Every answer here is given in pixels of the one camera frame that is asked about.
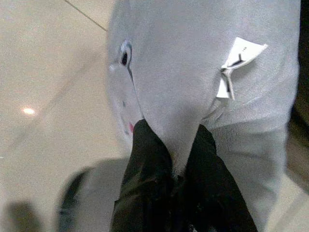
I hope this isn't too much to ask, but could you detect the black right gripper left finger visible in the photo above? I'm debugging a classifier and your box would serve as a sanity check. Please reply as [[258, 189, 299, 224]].
[[110, 119, 175, 232]]

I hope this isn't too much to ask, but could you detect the white care label tag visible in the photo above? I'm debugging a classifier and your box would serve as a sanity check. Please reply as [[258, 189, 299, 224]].
[[216, 37, 268, 100]]

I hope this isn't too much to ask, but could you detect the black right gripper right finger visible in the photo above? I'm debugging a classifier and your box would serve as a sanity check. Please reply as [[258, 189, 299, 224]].
[[174, 123, 258, 232]]

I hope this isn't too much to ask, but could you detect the grey plush animal pillow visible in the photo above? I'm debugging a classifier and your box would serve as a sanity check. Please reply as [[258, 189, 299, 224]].
[[106, 0, 301, 232]]

